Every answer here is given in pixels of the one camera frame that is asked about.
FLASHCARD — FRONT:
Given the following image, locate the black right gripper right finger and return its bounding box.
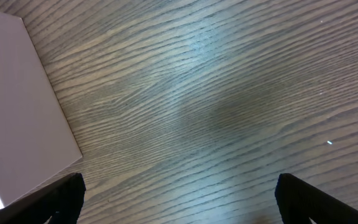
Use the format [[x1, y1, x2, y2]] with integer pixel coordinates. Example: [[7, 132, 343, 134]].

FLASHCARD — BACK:
[[275, 173, 358, 224]]

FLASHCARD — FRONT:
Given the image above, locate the white cardboard box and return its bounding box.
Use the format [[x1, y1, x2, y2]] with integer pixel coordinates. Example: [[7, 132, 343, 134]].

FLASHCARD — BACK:
[[0, 12, 82, 209]]

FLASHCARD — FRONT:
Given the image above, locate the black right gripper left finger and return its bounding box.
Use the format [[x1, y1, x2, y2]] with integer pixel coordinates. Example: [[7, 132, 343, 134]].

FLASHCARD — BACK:
[[0, 173, 86, 224]]

